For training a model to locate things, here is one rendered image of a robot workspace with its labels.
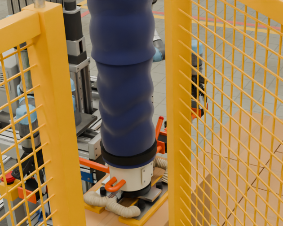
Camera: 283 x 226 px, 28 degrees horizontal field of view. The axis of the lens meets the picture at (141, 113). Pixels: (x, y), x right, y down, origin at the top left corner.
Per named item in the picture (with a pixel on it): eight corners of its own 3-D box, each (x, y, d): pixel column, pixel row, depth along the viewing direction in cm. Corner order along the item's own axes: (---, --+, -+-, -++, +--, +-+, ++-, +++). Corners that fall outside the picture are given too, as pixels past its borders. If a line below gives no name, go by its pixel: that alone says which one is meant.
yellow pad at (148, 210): (139, 229, 218) (139, 219, 216) (117, 221, 223) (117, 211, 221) (181, 184, 243) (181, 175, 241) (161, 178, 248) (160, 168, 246)
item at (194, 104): (200, 119, 272) (200, 110, 269) (186, 115, 275) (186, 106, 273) (208, 111, 278) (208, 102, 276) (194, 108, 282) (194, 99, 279)
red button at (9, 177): (10, 189, 237) (8, 180, 235) (-3, 184, 240) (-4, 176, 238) (21, 180, 242) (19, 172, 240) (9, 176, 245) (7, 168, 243)
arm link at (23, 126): (36, 101, 211) (36, 111, 204) (40, 127, 217) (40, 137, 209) (15, 103, 210) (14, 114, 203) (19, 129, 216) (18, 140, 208)
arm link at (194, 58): (196, 37, 263) (206, 42, 256) (195, 59, 268) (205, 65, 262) (181, 41, 260) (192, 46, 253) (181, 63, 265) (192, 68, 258)
